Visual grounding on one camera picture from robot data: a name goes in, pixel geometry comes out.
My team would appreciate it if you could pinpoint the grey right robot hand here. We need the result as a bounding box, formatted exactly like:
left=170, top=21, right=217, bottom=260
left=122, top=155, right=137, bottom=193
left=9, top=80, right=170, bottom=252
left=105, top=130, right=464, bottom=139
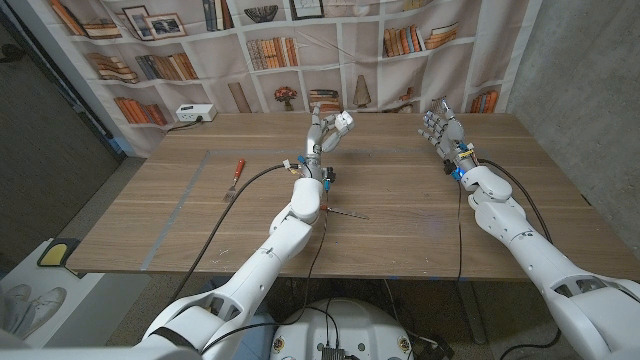
left=418, top=98, right=479, bottom=176

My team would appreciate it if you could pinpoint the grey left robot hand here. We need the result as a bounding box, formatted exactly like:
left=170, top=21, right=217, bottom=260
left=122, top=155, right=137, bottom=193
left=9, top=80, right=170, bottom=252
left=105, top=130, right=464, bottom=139
left=301, top=102, right=349, bottom=172

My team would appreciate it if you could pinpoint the white airpods case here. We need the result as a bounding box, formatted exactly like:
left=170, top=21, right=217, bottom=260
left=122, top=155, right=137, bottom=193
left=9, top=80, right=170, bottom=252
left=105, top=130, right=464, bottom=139
left=333, top=110, right=356, bottom=134

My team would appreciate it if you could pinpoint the printed bookshelf backdrop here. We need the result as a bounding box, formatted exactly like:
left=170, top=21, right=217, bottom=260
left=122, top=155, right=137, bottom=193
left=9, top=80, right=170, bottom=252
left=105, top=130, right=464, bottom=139
left=47, top=0, right=544, bottom=159

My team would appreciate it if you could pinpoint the white power strip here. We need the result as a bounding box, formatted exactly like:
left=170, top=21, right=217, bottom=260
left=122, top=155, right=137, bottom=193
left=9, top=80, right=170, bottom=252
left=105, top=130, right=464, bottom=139
left=175, top=103, right=218, bottom=123

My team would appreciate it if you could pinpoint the grey table leg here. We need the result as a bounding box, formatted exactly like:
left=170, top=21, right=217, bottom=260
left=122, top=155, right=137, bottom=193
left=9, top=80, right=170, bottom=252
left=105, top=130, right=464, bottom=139
left=457, top=279, right=489, bottom=346

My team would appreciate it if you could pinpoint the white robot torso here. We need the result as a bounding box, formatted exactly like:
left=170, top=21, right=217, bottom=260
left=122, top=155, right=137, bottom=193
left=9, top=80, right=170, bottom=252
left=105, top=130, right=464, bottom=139
left=269, top=298, right=414, bottom=360

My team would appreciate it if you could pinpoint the black box by torso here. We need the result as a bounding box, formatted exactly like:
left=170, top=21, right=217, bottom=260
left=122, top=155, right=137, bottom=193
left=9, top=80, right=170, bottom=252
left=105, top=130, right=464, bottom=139
left=413, top=333, right=456, bottom=360

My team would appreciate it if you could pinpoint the white floor platform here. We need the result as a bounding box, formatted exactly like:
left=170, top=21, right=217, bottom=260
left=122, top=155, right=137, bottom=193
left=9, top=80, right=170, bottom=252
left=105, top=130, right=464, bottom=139
left=0, top=239, right=151, bottom=349

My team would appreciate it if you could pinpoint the yellow and black pad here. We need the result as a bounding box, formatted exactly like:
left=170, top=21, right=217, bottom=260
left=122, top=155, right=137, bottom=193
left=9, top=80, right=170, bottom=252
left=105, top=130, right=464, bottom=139
left=36, top=237, right=81, bottom=269

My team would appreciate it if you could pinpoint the white sneaker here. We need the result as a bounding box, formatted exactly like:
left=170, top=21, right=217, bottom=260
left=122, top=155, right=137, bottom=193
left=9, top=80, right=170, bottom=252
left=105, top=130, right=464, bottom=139
left=4, top=286, right=67, bottom=347
left=0, top=283, right=32, bottom=341

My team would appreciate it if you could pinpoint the red handled screwdriver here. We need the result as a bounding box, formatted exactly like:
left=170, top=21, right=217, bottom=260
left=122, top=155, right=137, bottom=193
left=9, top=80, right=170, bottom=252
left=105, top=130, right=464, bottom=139
left=319, top=203, right=371, bottom=221

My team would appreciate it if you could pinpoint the red handled fork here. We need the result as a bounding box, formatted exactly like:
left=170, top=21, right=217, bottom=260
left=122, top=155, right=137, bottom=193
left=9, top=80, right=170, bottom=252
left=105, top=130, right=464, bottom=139
left=222, top=158, right=247, bottom=204

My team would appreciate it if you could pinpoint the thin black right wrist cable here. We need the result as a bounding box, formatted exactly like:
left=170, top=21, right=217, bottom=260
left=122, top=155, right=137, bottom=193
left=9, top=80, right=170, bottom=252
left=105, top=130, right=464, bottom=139
left=457, top=182, right=465, bottom=281

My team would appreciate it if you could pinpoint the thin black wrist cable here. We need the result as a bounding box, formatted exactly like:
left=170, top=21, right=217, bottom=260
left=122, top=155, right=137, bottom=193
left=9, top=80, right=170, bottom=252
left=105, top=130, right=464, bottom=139
left=457, top=182, right=465, bottom=281
left=199, top=189, right=331, bottom=356

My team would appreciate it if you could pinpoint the thin black left wrist cable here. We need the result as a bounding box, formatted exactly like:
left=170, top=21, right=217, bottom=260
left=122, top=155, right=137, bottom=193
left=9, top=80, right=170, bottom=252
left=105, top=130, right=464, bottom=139
left=199, top=189, right=331, bottom=356

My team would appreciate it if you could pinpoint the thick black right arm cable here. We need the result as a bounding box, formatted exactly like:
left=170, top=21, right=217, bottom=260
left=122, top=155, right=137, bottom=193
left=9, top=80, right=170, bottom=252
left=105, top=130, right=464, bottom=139
left=478, top=158, right=556, bottom=246

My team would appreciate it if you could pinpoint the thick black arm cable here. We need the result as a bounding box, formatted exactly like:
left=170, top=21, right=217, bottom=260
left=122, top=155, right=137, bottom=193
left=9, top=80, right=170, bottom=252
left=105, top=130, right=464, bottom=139
left=478, top=158, right=556, bottom=246
left=169, top=163, right=294, bottom=305

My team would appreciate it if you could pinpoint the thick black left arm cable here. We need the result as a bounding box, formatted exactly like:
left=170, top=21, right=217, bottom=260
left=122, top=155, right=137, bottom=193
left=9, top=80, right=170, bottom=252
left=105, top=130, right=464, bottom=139
left=169, top=163, right=294, bottom=305

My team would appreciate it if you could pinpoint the black power strip cable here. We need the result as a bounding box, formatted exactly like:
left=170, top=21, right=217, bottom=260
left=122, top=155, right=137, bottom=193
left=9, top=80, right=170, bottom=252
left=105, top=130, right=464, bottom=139
left=164, top=115, right=205, bottom=134

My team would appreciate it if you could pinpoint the black torso cable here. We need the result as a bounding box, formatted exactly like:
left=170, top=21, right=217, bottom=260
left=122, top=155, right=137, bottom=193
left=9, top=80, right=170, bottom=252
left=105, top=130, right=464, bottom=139
left=299, top=298, right=342, bottom=351

